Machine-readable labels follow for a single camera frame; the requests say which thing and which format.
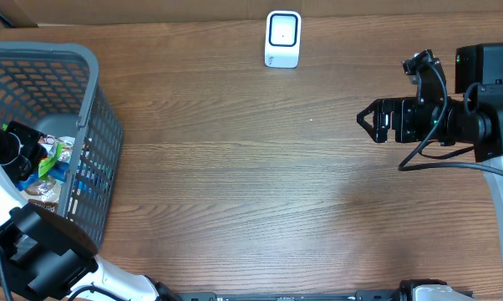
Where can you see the grey plastic shopping basket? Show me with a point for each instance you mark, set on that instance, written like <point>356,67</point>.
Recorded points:
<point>54,88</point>

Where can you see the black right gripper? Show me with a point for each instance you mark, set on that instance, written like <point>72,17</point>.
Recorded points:
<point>403,107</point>

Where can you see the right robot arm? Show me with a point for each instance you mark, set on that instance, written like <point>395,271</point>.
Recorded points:
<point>449,133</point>

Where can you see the beige cookie snack bag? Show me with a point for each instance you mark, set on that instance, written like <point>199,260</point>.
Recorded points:
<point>47,194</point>

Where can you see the blue snack bar wrapper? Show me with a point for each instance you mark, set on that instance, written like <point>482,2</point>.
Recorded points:
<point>56,173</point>

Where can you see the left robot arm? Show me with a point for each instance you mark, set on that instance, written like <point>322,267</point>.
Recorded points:
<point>43,255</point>

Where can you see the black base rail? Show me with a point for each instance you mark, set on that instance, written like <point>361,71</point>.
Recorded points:
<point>361,295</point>

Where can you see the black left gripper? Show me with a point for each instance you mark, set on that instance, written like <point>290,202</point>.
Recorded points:
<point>36,155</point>

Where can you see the white barcode scanner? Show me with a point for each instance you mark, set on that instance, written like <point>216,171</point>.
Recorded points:
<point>282,39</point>

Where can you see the green snack bag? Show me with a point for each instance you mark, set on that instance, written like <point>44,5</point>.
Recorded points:
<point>46,164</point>

